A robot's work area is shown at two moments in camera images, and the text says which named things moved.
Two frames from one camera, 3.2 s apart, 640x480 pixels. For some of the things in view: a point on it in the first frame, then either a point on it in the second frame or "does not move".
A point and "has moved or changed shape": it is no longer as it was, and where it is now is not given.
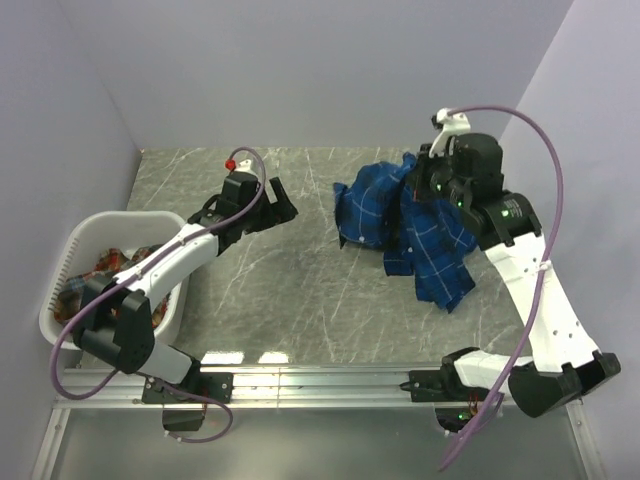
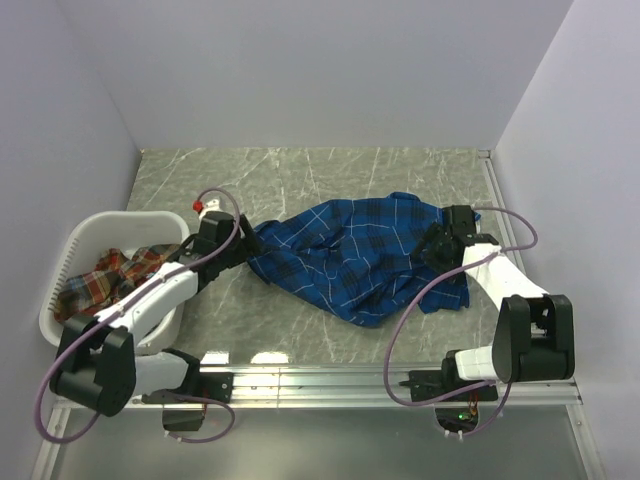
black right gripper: x=417 y=178 -> x=434 y=236
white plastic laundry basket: x=90 y=234 does not move
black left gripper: x=278 y=212 -> x=249 y=245
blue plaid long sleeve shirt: x=428 y=241 has moved or changed shape
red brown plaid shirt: x=112 y=263 does not move
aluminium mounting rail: x=93 y=388 does not move
